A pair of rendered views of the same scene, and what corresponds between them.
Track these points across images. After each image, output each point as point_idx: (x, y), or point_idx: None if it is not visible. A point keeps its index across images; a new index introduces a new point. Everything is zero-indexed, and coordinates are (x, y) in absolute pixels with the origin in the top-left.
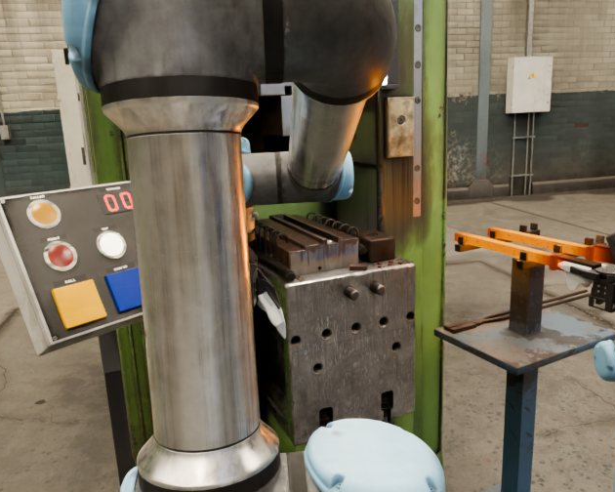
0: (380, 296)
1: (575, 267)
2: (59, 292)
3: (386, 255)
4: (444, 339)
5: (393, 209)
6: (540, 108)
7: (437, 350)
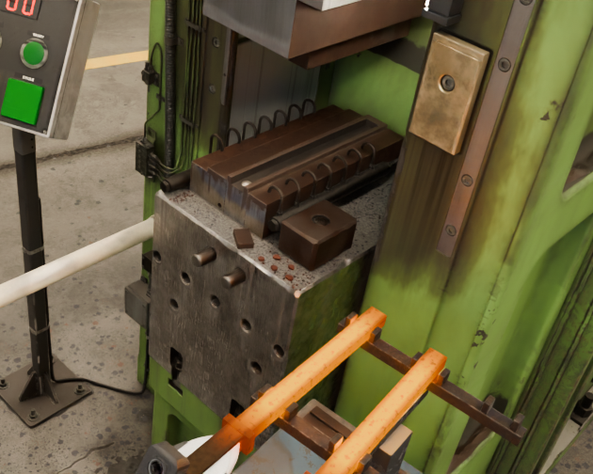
0: (246, 292)
1: (175, 445)
2: None
3: (297, 256)
4: None
5: (408, 214)
6: None
7: (423, 458)
